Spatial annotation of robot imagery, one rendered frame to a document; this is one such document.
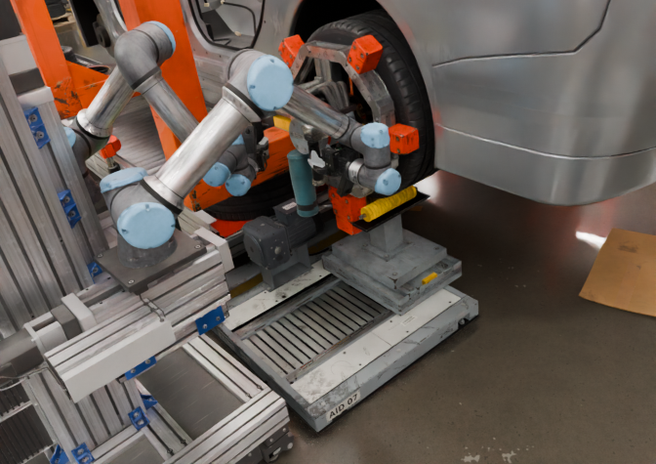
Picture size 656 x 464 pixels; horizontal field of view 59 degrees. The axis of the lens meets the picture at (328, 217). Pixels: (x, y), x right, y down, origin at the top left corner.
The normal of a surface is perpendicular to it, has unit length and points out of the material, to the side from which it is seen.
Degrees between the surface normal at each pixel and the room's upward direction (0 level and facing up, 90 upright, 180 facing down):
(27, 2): 90
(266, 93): 86
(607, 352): 0
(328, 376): 0
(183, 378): 0
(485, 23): 90
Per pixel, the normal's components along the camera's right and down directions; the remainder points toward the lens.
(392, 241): 0.61, 0.32
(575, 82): -0.62, 0.47
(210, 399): -0.14, -0.86
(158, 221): 0.40, 0.47
